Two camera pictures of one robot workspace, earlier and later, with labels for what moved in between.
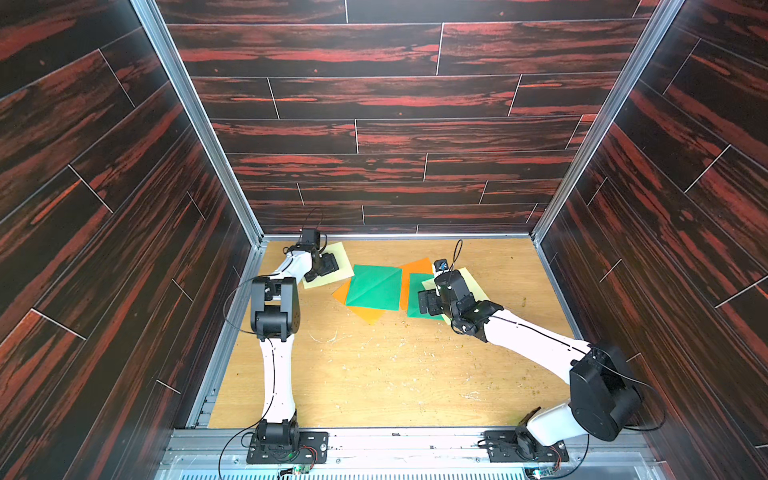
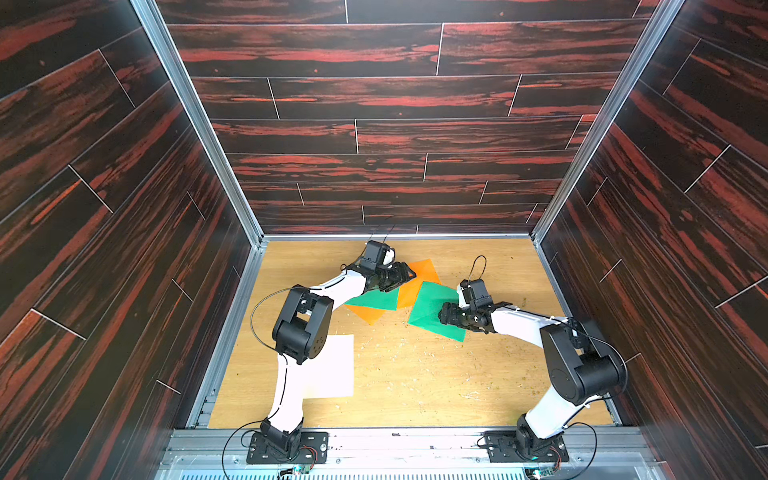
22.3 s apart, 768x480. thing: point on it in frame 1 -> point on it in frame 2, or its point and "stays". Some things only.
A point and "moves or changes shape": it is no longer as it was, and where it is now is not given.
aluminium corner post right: x=602 y=127 stays
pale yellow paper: x=475 y=291 -> x=330 y=373
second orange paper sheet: x=369 y=315 stays
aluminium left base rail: x=206 y=404 stays
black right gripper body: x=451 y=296 -> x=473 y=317
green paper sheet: x=375 y=287 stays
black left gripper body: x=324 y=266 -> x=381 y=277
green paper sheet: x=415 y=286 moves or changes shape
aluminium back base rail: x=399 y=237 stays
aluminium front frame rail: x=187 y=453 stays
